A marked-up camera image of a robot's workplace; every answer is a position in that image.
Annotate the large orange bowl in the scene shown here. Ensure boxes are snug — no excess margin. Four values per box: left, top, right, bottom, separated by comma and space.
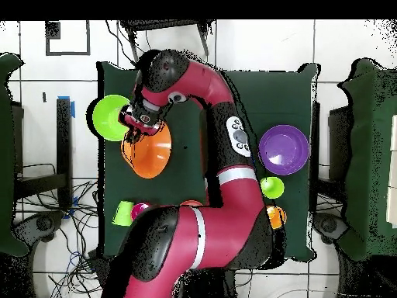
120, 120, 173, 180

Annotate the green bowl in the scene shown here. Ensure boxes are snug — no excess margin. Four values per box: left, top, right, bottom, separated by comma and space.
91, 94, 131, 143

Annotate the red cup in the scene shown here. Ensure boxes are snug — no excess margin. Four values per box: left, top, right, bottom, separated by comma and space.
129, 202, 152, 222

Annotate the purple bowl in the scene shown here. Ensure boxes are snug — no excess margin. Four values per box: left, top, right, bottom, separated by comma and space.
257, 124, 310, 177

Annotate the dark green tablecloth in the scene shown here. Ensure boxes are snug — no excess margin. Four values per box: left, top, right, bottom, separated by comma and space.
97, 61, 319, 260

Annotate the blue tape strip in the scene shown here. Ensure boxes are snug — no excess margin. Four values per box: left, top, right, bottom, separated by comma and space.
57, 95, 76, 119

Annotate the black chair with legs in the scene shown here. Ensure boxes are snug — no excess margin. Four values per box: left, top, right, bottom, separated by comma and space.
119, 19, 216, 64

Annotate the green cloth side table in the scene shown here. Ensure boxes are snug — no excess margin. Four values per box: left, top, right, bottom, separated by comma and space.
337, 58, 397, 262
0, 53, 29, 257

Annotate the light green cup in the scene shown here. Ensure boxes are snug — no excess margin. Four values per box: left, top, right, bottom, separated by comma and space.
259, 176, 285, 200

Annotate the orange cup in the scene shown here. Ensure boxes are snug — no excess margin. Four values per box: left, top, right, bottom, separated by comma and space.
266, 205, 288, 230

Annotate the black metal frame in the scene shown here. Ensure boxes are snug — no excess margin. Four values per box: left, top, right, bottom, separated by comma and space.
310, 102, 321, 213
13, 98, 73, 210

